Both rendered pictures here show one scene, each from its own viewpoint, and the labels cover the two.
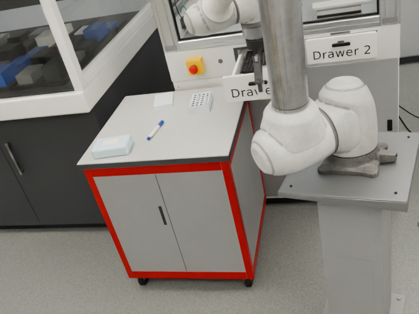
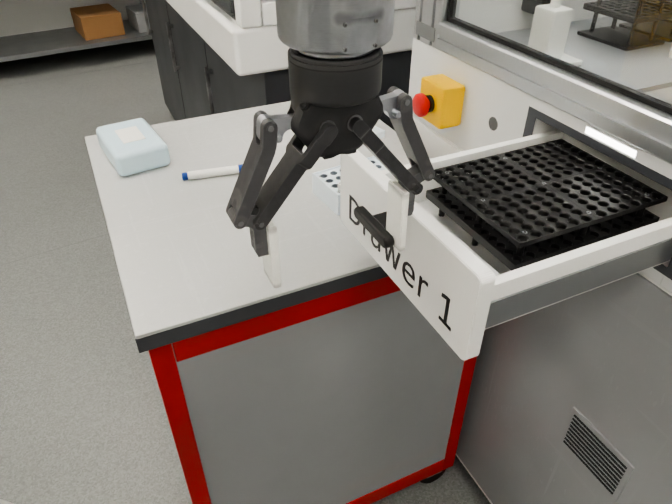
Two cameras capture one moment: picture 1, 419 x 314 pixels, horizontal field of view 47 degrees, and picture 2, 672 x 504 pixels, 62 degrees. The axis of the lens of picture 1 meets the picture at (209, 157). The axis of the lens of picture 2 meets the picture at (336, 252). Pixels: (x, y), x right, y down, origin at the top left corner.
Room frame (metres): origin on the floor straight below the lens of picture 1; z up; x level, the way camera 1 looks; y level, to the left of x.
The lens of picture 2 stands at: (1.30, -0.58, 1.24)
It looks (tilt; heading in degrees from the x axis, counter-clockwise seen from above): 37 degrees down; 46
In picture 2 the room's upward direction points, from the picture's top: straight up
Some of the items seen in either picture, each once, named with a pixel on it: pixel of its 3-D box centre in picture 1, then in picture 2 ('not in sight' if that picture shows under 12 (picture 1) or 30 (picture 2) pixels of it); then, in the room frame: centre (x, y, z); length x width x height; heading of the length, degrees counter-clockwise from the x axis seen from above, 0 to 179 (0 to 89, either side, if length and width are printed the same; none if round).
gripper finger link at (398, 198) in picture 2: (265, 74); (396, 216); (1.67, -0.28, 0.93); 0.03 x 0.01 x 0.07; 71
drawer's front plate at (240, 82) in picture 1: (260, 86); (402, 241); (1.71, -0.26, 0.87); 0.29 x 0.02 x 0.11; 71
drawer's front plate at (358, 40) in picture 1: (341, 48); not in sight; (1.88, -0.65, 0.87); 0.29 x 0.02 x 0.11; 71
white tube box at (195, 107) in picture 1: (201, 102); (357, 184); (1.89, -0.02, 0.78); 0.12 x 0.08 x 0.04; 166
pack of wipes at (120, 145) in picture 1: (112, 146); (132, 145); (1.69, 0.37, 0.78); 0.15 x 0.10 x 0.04; 78
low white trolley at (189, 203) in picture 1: (188, 190); (284, 327); (1.83, 0.13, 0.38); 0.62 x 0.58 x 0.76; 71
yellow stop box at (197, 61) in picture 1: (195, 66); (439, 101); (2.07, -0.04, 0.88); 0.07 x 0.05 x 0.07; 71
